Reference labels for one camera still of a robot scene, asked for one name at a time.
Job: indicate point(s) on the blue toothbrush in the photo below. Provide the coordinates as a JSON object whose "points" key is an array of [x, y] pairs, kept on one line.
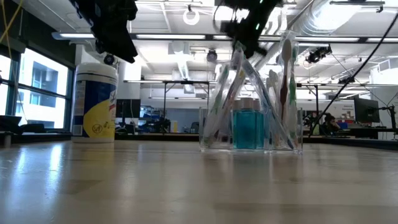
{"points": [[265, 96]]}

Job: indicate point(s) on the maroon toothbrush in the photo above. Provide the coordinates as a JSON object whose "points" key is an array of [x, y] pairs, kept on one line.
{"points": [[284, 93]]}

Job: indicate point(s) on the clear acrylic organizer box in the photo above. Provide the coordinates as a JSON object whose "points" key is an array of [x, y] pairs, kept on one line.
{"points": [[299, 133]]}

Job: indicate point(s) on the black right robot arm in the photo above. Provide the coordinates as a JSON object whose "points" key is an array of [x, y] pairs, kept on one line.
{"points": [[248, 12]]}

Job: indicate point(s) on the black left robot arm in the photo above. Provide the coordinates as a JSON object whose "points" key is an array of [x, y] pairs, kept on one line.
{"points": [[102, 12]]}

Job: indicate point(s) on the disinfecting wipes canister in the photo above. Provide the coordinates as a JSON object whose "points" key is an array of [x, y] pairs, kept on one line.
{"points": [[93, 102]]}

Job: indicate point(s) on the small black monitor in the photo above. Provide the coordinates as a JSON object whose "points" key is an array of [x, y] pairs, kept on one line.
{"points": [[128, 108]]}

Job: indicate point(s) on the large office window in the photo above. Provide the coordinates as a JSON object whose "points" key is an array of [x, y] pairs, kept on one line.
{"points": [[43, 77]]}

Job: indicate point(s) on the person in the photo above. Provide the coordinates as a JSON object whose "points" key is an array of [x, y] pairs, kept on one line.
{"points": [[330, 123]]}

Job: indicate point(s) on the black desk monitor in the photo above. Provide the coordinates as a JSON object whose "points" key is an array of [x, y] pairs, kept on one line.
{"points": [[367, 110]]}

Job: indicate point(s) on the black dome camera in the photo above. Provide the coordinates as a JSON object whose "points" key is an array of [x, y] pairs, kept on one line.
{"points": [[109, 59], [212, 56]]}

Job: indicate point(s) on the black workstation frame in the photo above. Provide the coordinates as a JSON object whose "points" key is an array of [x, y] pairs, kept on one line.
{"points": [[174, 82], [308, 84]]}

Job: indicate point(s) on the silver ventilation duct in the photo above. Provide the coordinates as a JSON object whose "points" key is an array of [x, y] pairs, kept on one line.
{"points": [[311, 21]]}

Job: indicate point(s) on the black ceiling-mounted camera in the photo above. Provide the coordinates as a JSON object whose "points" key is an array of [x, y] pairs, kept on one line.
{"points": [[317, 54], [346, 80]]}

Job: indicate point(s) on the black aluminium table frame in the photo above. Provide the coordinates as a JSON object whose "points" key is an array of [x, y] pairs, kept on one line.
{"points": [[46, 136]]}

